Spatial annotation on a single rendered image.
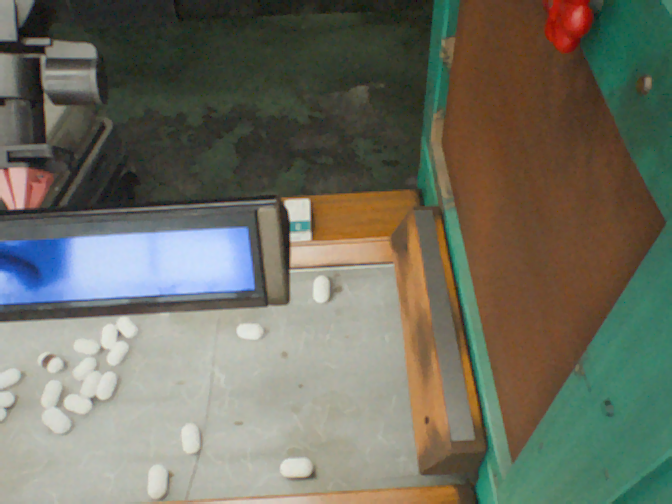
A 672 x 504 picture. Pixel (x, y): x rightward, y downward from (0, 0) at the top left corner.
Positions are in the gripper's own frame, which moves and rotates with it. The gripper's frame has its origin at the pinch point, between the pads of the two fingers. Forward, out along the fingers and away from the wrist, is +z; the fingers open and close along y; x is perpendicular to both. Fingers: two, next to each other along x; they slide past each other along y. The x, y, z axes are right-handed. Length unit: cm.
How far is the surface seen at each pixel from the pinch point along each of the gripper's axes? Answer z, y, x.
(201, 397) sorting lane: 21.1, 20.7, -2.0
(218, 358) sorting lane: 17.2, 22.3, 1.2
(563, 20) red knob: -7, 48, -44
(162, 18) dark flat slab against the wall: -91, -34, 183
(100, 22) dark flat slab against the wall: -91, -61, 185
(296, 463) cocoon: 26.5, 32.3, -9.4
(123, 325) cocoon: 12.9, 10.2, 2.6
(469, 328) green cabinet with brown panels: 12, 50, -12
